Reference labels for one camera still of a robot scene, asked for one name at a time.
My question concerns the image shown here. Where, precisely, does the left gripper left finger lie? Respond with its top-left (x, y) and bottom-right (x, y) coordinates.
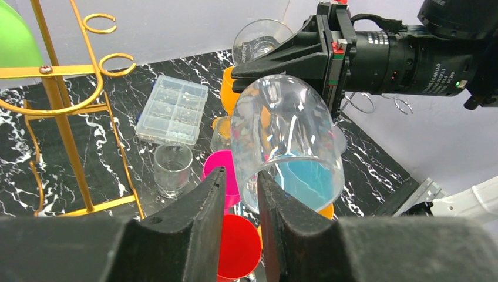
top-left (101, 167), bottom-right (227, 281)

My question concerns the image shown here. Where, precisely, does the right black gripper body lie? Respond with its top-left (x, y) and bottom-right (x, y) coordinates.
top-left (231, 2), bottom-right (356, 117)

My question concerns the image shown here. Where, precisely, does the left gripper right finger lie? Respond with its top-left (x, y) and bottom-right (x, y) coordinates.
top-left (257, 171), bottom-right (351, 281)

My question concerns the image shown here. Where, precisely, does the red wine glass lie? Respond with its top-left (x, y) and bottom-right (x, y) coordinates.
top-left (217, 214), bottom-right (262, 281)

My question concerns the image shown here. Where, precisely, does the blue wine glass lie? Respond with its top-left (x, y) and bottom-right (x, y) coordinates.
top-left (268, 158), bottom-right (344, 211)

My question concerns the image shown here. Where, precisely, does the clear champagne flute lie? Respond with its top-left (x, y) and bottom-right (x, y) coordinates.
top-left (232, 19), bottom-right (294, 66)

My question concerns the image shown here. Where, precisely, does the clear wine glass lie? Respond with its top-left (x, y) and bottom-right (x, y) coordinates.
top-left (230, 75), bottom-right (344, 213)

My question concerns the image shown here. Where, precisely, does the pink wine glass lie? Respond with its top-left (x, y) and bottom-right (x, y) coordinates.
top-left (201, 149), bottom-right (242, 213)

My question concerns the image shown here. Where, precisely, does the orange glass yellow base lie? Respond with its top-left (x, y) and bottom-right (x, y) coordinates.
top-left (211, 66), bottom-right (240, 134)

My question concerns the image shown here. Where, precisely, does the clear stemless glass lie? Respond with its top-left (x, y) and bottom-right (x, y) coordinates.
top-left (210, 116), bottom-right (231, 153)

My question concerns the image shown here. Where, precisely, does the green wine glass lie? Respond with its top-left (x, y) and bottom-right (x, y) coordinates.
top-left (1, 1), bottom-right (43, 68)

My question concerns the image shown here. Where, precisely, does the orange glass yellow foot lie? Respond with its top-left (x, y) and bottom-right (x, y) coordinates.
top-left (257, 204), bottom-right (334, 249)

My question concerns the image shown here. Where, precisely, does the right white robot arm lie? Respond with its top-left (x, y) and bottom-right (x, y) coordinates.
top-left (230, 1), bottom-right (497, 213)

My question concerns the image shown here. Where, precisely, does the clear tumbler glass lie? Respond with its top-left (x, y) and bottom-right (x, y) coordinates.
top-left (153, 141), bottom-right (193, 199)

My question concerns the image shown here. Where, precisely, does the clear plastic screw box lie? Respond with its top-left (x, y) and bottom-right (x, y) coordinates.
top-left (135, 75), bottom-right (208, 146)

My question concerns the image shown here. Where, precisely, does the silver wire glass rack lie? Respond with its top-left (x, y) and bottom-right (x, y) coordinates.
top-left (342, 91), bottom-right (414, 116)

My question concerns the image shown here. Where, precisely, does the aluminium frame rail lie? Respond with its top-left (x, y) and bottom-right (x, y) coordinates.
top-left (393, 177), bottom-right (449, 216)

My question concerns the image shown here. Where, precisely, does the gold wire glass rack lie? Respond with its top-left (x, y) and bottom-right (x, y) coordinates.
top-left (1, 1), bottom-right (145, 219)

